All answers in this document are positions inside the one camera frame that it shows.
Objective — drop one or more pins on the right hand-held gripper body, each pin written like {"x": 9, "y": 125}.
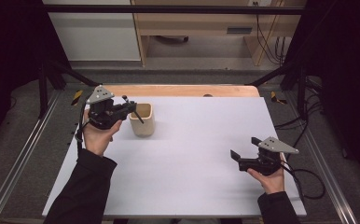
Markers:
{"x": 266, "y": 165}

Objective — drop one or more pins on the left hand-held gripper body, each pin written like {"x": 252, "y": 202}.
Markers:
{"x": 102, "y": 115}

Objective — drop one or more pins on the black pen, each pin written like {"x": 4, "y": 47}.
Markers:
{"x": 139, "y": 118}

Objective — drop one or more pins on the square wooden pen holder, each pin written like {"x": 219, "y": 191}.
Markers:
{"x": 144, "y": 127}

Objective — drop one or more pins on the person's right hand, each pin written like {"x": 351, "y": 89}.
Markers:
{"x": 273, "y": 182}

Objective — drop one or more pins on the person's left hand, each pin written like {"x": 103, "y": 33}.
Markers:
{"x": 97, "y": 138}

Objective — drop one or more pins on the wooden table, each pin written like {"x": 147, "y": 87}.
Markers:
{"x": 175, "y": 90}

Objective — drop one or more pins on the white board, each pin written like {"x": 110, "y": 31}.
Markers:
{"x": 184, "y": 174}

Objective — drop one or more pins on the black metal stand leg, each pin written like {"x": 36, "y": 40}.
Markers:
{"x": 301, "y": 90}
{"x": 43, "y": 93}

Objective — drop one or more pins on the white cabinet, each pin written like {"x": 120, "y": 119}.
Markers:
{"x": 97, "y": 37}

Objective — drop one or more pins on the light wooden desk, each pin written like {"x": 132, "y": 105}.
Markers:
{"x": 193, "y": 23}

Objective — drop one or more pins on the black curtain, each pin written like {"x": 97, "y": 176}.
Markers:
{"x": 349, "y": 77}
{"x": 10, "y": 62}

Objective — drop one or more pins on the aluminium floor rail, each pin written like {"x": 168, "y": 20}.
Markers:
{"x": 22, "y": 155}
{"x": 327, "y": 174}

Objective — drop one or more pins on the black horizontal frame bar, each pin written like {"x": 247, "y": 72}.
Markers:
{"x": 168, "y": 9}

